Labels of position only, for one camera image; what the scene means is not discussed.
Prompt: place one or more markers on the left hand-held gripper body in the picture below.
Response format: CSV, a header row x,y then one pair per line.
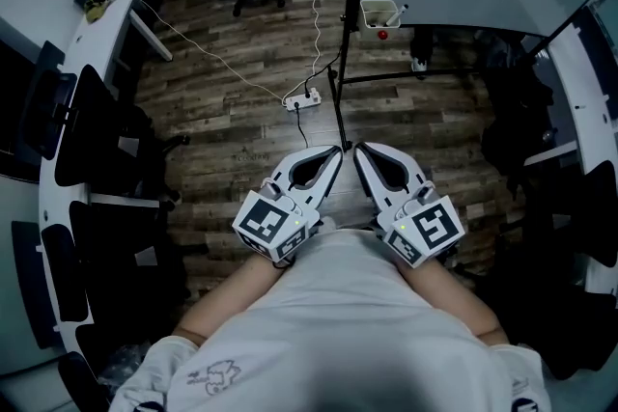
x,y
268,219

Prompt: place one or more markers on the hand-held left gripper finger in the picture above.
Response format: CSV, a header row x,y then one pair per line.
x,y
309,153
326,181

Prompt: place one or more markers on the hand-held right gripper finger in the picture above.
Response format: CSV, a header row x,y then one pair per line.
x,y
403,157
372,185

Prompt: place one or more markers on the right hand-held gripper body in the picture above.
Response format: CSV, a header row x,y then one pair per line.
x,y
427,229

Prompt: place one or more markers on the black marker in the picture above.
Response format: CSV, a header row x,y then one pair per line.
x,y
398,14

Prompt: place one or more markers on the person's left forearm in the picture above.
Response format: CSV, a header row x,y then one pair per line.
x,y
227,299

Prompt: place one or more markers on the person's right forearm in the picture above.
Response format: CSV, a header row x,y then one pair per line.
x,y
449,299

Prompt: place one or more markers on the white power strip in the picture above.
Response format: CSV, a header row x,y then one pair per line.
x,y
304,101

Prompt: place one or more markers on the black whiteboard stand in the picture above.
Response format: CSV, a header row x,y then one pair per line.
x,y
376,78

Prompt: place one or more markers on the red round magnet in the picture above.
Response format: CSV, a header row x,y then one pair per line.
x,y
382,35

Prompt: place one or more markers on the person's white shirt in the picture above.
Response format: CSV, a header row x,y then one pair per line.
x,y
338,328

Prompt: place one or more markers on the white pen holder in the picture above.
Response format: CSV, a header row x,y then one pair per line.
x,y
372,31

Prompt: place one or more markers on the black mesh chair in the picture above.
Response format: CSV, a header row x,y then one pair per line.
x,y
96,255
96,125

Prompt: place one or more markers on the white desk with holes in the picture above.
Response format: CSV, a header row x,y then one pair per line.
x,y
586,101

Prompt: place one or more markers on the curved white desk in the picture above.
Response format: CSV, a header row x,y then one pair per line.
x,y
111,19

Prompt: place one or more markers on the yellow object on desk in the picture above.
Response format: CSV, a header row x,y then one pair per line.
x,y
98,4

